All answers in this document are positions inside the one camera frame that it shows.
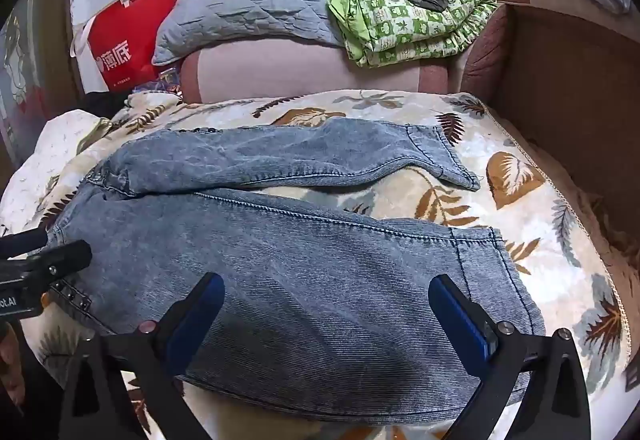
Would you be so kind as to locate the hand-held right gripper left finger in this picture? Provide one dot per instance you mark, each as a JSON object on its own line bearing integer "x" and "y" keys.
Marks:
{"x": 197, "y": 320}

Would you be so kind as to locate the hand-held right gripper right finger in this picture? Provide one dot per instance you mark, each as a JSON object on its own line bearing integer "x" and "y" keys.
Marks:
{"x": 462, "y": 320}

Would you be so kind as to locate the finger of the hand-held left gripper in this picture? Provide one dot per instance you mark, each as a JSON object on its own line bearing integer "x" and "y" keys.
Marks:
{"x": 25, "y": 240}
{"x": 55, "y": 260}

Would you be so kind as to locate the blue denim pants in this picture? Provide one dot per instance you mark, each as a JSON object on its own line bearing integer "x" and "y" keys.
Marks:
{"x": 280, "y": 265}

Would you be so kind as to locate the person's left hand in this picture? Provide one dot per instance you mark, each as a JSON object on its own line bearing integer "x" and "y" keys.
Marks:
{"x": 9, "y": 365}

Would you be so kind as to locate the white bedding cloth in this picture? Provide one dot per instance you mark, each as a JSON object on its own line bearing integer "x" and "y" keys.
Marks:
{"x": 45, "y": 155}

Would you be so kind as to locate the leaf printed blanket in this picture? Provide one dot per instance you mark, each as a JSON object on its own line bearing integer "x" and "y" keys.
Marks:
{"x": 540, "y": 230}

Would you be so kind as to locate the patterned glass door panel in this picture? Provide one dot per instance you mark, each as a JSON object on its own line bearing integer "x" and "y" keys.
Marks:
{"x": 30, "y": 70}

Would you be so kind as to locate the colourful packet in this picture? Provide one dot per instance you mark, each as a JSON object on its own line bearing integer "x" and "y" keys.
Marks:
{"x": 162, "y": 83}

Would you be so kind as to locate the red shopping bag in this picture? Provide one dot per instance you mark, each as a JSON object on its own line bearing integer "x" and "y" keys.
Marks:
{"x": 125, "y": 35}

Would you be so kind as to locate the brown and pink sofa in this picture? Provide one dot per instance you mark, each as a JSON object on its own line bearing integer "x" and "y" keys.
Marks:
{"x": 300, "y": 70}

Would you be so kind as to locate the green checked quilt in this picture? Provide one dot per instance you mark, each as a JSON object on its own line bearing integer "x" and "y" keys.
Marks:
{"x": 400, "y": 33}

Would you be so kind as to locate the grey quilted pillow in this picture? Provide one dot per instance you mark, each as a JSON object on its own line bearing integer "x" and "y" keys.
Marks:
{"x": 250, "y": 5}

